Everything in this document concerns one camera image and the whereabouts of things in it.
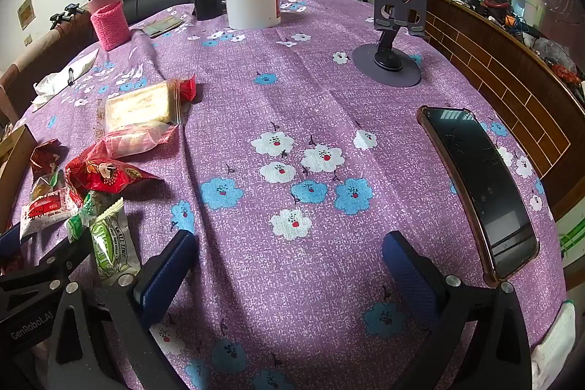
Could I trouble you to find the pink white snack packet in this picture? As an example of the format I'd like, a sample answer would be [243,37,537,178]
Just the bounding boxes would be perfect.
[97,120,180,159]

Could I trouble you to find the wooden brick-pattern partition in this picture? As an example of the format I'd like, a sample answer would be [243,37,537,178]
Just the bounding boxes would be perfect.
[423,0,585,209]

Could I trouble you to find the large green white snack packet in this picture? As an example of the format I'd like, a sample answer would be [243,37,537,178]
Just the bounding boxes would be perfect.
[88,197,143,287]

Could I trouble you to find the black clamp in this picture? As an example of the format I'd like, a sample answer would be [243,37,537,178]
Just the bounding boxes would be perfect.
[49,3,87,31]

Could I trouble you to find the wall sticker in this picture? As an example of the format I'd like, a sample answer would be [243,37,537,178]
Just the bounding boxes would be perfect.
[17,0,36,30]

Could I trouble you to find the cardboard box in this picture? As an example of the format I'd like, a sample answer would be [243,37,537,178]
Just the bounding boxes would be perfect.
[0,124,38,232]

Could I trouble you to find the black smartphone in brown case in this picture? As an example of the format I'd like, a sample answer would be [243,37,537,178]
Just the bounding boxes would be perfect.
[417,106,540,287]

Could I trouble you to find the brown wooden armrest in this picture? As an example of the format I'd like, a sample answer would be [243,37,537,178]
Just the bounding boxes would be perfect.
[0,12,94,107]

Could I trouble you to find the purple floral tablecloth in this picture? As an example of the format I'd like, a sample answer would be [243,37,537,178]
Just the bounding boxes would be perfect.
[9,0,570,390]

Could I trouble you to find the yellow cake packet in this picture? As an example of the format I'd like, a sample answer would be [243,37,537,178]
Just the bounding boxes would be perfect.
[101,75,198,136]

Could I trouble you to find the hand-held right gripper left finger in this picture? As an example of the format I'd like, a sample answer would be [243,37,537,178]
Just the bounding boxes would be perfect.
[46,229,198,390]

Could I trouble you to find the red cartoon snack packet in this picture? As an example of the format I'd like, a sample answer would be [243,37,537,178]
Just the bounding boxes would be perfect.
[65,147,164,202]

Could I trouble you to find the green printed booklet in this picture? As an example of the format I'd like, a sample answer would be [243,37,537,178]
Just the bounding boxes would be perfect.
[141,16,186,39]

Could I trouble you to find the small green snack packet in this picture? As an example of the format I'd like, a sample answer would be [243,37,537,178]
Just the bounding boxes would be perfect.
[65,189,116,243]

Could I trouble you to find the bottle with pink knit sleeve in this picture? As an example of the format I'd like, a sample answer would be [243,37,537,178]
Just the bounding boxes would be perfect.
[88,0,131,52]

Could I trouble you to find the small black device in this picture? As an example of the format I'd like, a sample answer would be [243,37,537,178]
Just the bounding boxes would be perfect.
[192,0,226,22]

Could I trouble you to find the white knit cloth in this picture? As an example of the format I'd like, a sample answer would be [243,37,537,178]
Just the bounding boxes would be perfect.
[530,299,578,390]

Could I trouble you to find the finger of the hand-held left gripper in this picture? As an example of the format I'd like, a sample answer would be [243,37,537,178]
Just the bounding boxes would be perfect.
[0,223,23,260]
[0,228,97,295]

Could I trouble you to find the yellow green snack packet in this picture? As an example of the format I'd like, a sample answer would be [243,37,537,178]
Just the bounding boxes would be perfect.
[32,170,65,200]

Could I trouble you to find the red white snack packet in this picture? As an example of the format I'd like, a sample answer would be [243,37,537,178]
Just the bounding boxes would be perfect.
[19,185,84,243]

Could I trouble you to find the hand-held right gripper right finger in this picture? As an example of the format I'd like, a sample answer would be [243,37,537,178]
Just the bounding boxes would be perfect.
[381,230,533,390]

